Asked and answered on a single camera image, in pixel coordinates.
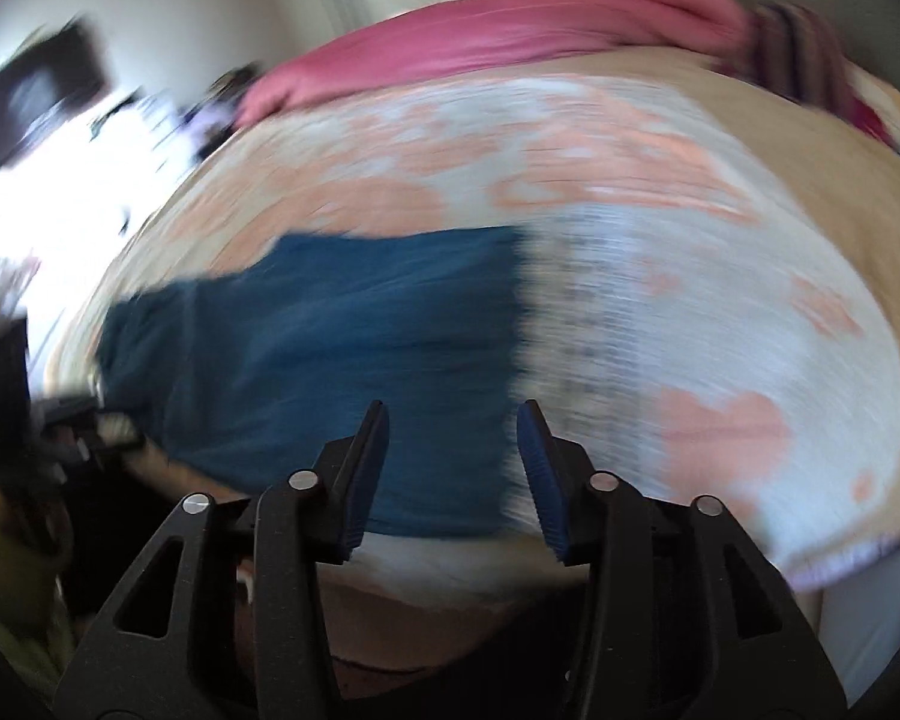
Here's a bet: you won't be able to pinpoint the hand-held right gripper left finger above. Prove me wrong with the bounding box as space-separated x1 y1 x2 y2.
52 400 391 720

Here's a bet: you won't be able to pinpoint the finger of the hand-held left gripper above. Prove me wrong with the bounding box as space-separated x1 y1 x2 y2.
39 396 145 455

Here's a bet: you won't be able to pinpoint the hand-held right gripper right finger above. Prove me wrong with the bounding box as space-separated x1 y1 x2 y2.
516 399 848 720

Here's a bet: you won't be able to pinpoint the blue denim pants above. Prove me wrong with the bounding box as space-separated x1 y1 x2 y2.
94 227 530 541

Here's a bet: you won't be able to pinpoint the person's left forearm green sleeve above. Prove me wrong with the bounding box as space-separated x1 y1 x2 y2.
0 491 72 695

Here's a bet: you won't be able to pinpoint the peach printed fleece blanket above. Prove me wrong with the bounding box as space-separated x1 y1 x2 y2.
60 45 900 593

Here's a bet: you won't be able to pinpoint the pile of clothes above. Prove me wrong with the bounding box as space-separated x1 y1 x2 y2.
184 67 265 160

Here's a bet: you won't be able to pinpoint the pink duvet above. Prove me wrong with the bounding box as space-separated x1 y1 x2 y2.
236 0 751 125

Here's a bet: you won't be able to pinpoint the striped maroon pillow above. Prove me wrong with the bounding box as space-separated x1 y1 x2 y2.
720 4 848 102

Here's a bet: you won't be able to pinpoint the black wall television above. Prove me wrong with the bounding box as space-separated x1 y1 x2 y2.
0 19 113 170

